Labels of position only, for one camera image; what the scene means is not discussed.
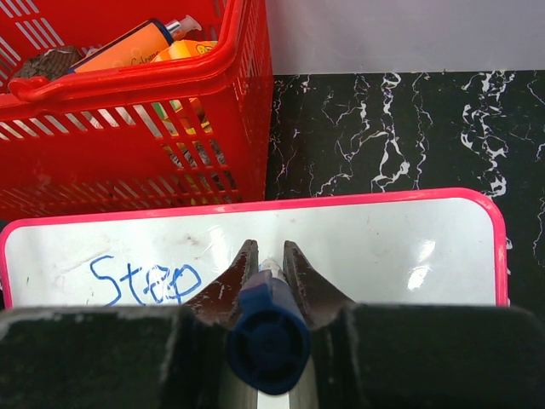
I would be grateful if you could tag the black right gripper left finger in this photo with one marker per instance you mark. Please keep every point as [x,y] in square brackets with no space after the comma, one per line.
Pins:
[127,357]

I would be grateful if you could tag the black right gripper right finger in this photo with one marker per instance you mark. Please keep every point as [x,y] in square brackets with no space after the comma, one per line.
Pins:
[412,356]

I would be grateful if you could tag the blue whiteboard marker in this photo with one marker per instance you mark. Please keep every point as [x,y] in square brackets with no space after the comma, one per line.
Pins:
[269,346]

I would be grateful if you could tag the pink framed whiteboard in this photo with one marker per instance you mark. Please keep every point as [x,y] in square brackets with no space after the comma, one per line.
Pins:
[445,245]

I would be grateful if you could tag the red plastic basket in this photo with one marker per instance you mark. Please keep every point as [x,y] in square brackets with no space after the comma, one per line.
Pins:
[158,135]

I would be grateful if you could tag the orange pump bottle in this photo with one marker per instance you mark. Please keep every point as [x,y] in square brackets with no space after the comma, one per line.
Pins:
[138,46]

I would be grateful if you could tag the yellow green striped sponge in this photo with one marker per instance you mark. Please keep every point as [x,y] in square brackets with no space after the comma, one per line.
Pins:
[184,49]

